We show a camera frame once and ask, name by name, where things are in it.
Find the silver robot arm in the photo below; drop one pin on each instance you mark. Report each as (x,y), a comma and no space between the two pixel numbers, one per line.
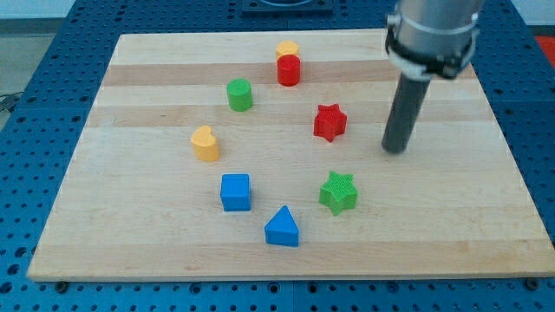
(432,37)

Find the red star block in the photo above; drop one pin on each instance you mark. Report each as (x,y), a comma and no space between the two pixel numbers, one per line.
(329,122)

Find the green star block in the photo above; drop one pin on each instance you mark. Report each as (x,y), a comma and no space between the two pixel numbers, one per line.
(338,193)

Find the blue cube block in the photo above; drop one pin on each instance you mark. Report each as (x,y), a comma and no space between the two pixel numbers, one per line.
(235,192)

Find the wooden board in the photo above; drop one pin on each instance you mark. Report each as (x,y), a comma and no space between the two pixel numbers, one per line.
(257,156)

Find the yellow heart block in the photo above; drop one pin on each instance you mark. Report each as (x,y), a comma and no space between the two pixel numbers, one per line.
(205,144)

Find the blue triangle block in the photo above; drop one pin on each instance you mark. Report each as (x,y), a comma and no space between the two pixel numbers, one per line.
(282,229)

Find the green cylinder block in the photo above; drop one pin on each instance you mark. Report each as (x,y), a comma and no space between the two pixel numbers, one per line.
(239,94)

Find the red cylinder block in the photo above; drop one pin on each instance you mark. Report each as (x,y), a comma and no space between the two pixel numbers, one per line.
(288,70)

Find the yellow cylinder block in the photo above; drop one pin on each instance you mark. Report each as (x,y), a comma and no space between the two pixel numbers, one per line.
(287,47)

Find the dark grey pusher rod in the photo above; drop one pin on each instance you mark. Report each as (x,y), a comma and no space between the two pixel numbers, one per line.
(406,105)

